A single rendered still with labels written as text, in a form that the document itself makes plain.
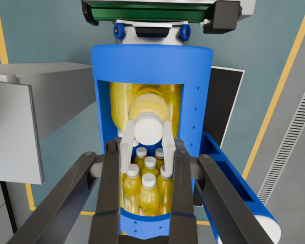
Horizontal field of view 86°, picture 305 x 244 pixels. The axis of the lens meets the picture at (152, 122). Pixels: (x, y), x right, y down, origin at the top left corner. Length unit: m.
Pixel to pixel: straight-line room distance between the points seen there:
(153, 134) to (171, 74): 0.13
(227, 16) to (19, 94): 0.66
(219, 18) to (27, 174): 0.83
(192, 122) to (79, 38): 1.41
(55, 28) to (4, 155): 1.19
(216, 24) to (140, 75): 0.33
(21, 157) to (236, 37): 1.65
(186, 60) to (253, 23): 1.47
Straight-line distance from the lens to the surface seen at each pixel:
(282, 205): 2.81
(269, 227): 0.98
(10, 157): 0.79
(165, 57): 0.29
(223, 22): 0.57
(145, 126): 0.21
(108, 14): 0.66
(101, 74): 0.35
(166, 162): 0.16
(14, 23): 1.91
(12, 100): 0.69
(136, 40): 0.60
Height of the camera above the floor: 1.53
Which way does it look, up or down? 69 degrees down
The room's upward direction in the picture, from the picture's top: 179 degrees clockwise
